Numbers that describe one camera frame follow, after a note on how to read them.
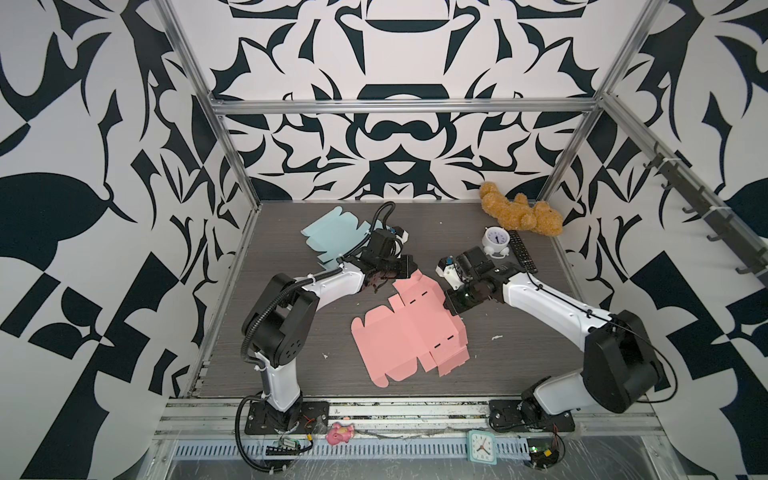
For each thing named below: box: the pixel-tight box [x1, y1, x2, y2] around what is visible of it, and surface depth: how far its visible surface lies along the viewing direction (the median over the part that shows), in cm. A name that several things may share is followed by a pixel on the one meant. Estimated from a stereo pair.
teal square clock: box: [467, 430, 497, 465], surface depth 71 cm
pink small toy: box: [326, 422, 355, 445], surface depth 71 cm
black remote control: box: [509, 230, 538, 274], surface depth 107 cm
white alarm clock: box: [482, 225, 511, 259], surface depth 107 cm
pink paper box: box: [351, 269, 469, 388], surface depth 88 cm
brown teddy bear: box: [479, 181, 563, 237], surface depth 107 cm
